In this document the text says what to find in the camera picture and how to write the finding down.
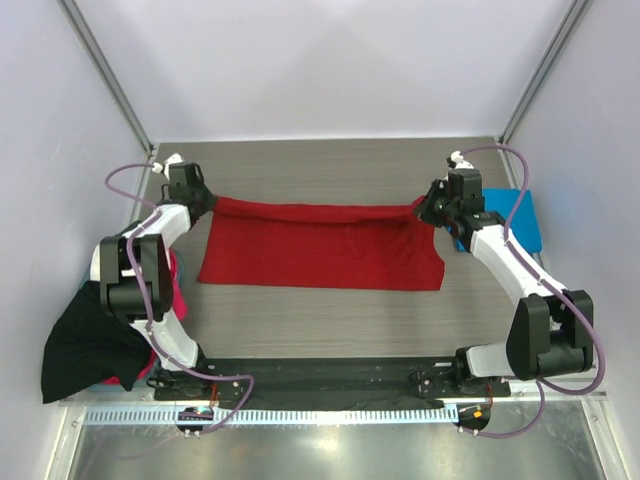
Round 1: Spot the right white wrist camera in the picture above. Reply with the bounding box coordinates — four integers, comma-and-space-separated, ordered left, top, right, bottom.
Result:
446, 150, 474, 171

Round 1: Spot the white t shirt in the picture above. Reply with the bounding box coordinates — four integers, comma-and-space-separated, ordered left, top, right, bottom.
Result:
89, 245, 101, 282

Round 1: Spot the aluminium frame post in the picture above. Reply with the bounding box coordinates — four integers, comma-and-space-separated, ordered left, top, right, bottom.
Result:
56, 0, 154, 157
497, 0, 593, 144

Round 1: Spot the slotted cable duct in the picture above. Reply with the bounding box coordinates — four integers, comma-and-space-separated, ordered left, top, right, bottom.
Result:
84, 404, 458, 427

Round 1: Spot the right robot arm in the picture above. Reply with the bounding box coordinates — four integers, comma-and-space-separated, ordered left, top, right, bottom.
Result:
415, 168, 594, 396

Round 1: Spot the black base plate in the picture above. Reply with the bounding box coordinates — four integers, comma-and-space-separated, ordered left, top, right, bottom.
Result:
152, 355, 511, 401

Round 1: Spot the black t shirt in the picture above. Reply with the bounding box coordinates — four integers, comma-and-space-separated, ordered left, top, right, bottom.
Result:
41, 281, 154, 404

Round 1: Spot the right aluminium frame post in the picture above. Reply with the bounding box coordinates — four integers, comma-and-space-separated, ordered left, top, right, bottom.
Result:
497, 0, 593, 144

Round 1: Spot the folded blue t shirt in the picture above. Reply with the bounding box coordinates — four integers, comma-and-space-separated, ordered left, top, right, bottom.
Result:
448, 188, 542, 255

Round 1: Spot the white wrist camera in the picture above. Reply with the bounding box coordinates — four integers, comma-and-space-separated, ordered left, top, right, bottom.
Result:
446, 150, 474, 171
151, 153, 184, 180

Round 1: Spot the left aluminium frame post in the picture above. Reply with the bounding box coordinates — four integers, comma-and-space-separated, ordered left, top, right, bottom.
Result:
56, 0, 154, 157

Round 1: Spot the red t shirt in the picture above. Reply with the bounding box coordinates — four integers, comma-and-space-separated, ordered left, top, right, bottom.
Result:
198, 197, 445, 292

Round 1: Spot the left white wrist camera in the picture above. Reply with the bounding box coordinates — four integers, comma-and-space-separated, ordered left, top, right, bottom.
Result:
151, 153, 184, 180

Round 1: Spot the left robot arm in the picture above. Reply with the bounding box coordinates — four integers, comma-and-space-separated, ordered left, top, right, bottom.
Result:
90, 154, 217, 399

